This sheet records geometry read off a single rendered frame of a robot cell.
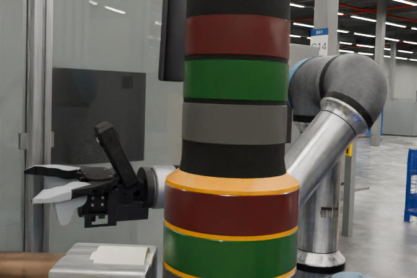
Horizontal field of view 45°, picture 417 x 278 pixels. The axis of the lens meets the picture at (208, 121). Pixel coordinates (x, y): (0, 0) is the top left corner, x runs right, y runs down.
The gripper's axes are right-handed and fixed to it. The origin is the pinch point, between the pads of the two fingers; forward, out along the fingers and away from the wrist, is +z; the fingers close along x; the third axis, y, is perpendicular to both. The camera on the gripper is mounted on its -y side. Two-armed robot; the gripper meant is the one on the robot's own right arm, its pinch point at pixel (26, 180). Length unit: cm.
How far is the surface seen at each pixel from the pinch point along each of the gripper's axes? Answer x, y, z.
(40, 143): 14.1, -2.6, -3.3
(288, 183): -68, -21, -2
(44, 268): -65, -17, 4
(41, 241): 13.0, 16.1, -3.9
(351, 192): 363, 144, -385
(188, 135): -66, -22, 1
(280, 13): -67, -26, -2
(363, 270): 260, 183, -322
